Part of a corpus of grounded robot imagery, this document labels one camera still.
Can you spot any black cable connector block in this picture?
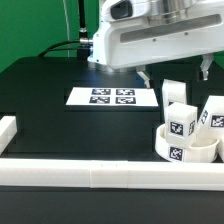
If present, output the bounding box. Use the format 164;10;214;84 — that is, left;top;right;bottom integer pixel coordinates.
77;47;90;60

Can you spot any white marker sheet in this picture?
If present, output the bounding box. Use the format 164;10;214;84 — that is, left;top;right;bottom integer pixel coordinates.
66;87;158;107

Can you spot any black thick cable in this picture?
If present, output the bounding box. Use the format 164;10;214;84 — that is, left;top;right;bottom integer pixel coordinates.
37;0;94;59

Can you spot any white left fence wall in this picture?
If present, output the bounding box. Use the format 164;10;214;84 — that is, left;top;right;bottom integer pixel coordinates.
0;116;17;155

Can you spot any thin white cable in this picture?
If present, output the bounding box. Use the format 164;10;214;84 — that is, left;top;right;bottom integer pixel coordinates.
62;0;72;58

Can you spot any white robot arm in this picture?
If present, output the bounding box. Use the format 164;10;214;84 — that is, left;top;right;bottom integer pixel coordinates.
88;0;224;87

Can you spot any white front fence wall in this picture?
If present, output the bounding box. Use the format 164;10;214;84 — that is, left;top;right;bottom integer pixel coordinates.
0;158;224;191

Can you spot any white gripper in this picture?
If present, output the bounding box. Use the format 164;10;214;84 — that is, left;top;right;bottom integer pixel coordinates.
91;0;224;89

